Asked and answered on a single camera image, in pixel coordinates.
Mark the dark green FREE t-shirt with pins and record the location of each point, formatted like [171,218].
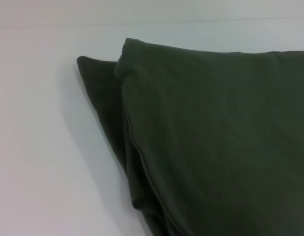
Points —
[215,123]

